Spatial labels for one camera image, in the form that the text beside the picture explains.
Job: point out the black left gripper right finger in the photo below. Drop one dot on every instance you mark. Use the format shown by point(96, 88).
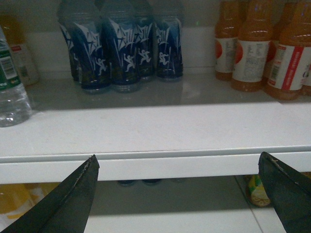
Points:
point(289, 191)

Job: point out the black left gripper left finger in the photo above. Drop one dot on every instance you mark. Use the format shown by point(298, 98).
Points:
point(65, 209)

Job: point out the water bottle green label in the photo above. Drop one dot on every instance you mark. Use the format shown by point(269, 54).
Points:
point(15, 106)

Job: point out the lemon tea bottle below shelf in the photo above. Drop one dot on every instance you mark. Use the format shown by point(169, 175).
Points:
point(255, 191)

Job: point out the white shelf board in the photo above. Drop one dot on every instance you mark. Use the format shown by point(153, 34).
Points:
point(197, 127)

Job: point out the orange juice bottle far right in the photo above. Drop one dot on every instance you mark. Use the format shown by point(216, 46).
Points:
point(306, 88)

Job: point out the orange juice bottle red stripe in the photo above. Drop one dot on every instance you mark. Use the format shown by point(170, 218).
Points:
point(293, 56)

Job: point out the orange juice bottle front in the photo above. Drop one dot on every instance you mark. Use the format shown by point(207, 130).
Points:
point(252, 47)

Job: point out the blue sports drink bottle right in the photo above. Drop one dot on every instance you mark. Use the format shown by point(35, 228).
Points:
point(168, 16)

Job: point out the blue sports drink bottle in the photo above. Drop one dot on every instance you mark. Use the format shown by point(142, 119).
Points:
point(118, 22)
point(80, 23)
point(168, 16)
point(144, 39)

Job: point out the blue sports drink bottle left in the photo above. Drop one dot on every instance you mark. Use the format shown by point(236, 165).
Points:
point(80, 23)

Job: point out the orange juice bottle rear left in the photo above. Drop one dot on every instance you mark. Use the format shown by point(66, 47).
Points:
point(226, 35)

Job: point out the blue sports drink bottle rear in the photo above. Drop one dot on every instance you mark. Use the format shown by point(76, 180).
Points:
point(144, 39)

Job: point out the blue sports drink bottle centre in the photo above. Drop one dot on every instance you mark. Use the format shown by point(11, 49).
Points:
point(118, 22)

